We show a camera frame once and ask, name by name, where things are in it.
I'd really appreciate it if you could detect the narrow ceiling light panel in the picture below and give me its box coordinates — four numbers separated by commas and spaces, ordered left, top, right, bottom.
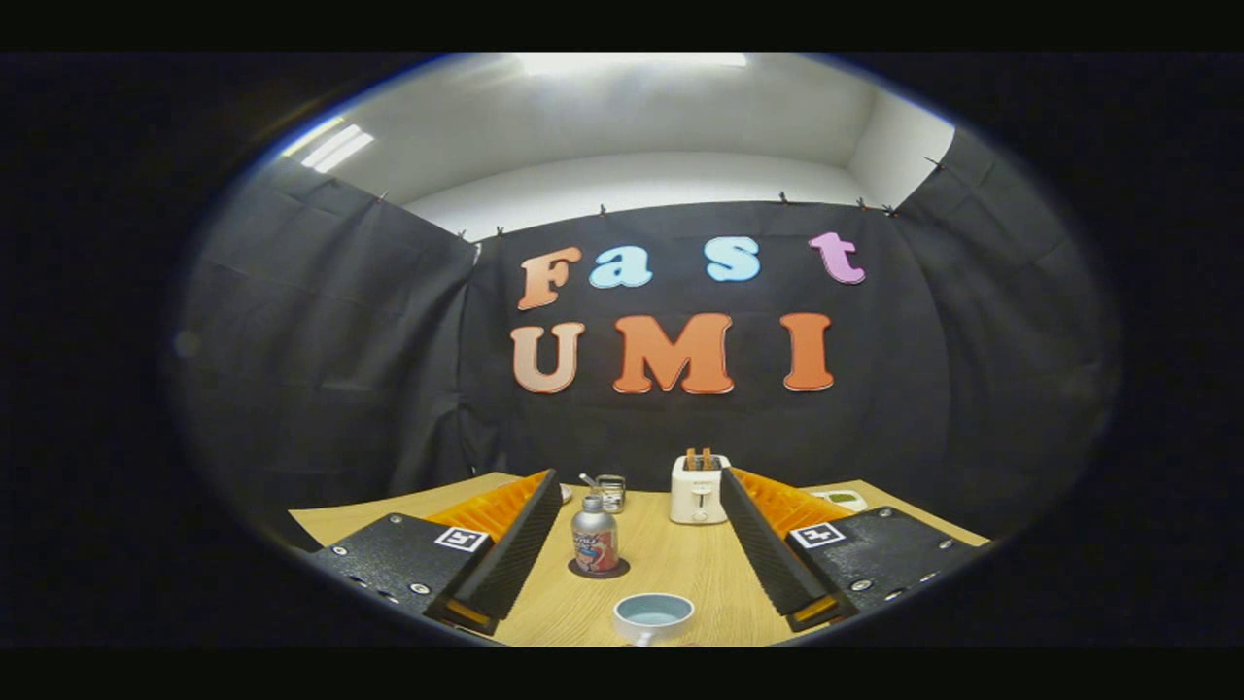
282, 117, 375, 174

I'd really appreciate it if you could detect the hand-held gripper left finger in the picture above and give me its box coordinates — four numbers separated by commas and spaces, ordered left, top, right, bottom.
306, 468, 565, 637

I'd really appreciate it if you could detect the wooden table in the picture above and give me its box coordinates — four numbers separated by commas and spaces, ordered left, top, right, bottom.
289, 472, 990, 648

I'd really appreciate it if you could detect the white cup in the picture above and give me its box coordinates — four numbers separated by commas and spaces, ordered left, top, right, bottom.
613, 592, 697, 648

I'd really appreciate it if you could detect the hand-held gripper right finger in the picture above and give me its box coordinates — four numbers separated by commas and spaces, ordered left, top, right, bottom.
719, 466, 983, 633

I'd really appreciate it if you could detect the silver juice bottle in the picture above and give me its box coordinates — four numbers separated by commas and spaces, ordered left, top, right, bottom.
570, 494, 620, 575

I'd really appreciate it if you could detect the black backdrop cloth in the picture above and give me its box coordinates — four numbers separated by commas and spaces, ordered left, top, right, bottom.
165, 126, 1123, 550

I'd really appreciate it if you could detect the metal mesh holder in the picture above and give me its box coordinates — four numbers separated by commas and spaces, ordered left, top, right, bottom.
580, 472, 627, 514

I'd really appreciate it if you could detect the white toaster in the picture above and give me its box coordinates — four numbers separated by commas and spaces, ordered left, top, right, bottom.
670, 454, 732, 526

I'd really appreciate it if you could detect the wide ceiling light panel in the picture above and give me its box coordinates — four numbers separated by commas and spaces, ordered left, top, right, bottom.
515, 52, 749, 79

